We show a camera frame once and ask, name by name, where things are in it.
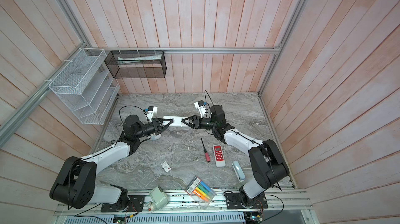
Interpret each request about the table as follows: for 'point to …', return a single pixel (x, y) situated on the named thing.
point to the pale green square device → (159, 198)
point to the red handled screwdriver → (207, 156)
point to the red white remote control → (219, 155)
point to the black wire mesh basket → (136, 64)
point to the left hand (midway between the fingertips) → (173, 124)
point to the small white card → (166, 166)
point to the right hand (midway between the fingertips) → (184, 122)
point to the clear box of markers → (201, 193)
